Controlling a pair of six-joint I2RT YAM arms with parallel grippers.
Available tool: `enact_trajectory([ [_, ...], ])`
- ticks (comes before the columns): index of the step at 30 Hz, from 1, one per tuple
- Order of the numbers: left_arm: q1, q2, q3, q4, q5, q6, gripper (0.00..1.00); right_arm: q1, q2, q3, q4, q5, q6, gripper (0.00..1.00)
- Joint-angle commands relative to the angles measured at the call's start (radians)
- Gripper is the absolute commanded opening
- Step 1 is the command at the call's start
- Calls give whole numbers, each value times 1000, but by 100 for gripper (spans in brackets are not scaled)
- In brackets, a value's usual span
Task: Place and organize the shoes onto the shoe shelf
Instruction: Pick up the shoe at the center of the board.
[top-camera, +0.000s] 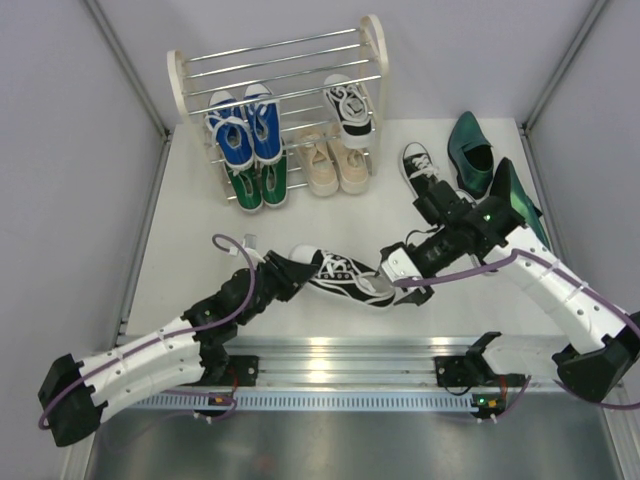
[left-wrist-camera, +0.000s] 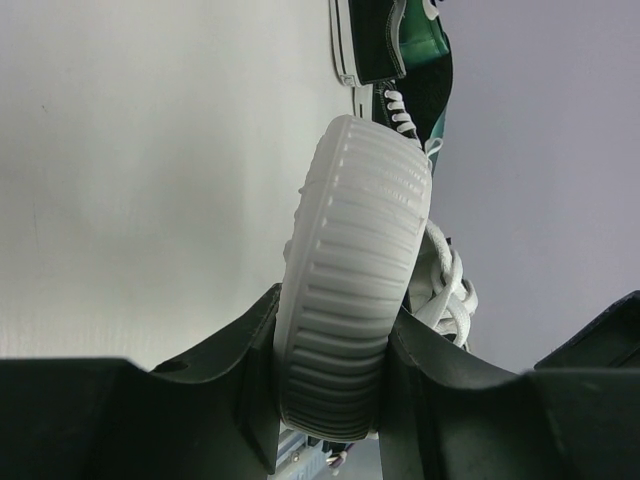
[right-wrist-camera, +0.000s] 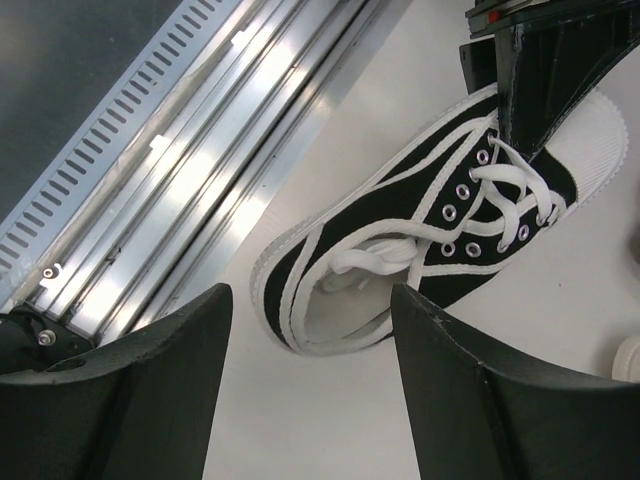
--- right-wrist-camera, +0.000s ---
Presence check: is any aluminium mounting rail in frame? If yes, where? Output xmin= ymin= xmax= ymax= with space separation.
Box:
xmin=1 ymin=1 xmax=387 ymax=345

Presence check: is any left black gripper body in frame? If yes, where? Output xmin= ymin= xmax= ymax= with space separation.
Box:
xmin=458 ymin=0 xmax=640 ymax=96

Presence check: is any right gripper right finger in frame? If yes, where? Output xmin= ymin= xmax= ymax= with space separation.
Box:
xmin=391 ymin=285 xmax=639 ymax=479

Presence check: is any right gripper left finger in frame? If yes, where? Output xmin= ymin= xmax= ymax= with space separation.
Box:
xmin=1 ymin=284 xmax=233 ymax=479

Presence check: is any perforated cable tray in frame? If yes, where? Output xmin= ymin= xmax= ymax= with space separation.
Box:
xmin=1 ymin=1 xmax=237 ymax=298

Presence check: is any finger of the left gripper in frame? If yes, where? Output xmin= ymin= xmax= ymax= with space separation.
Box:
xmin=494 ymin=9 xmax=639 ymax=159

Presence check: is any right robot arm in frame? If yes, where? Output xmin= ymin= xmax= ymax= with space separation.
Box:
xmin=1 ymin=284 xmax=639 ymax=479

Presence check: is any black white sneaker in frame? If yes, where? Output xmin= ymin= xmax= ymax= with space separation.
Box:
xmin=250 ymin=85 xmax=628 ymax=356

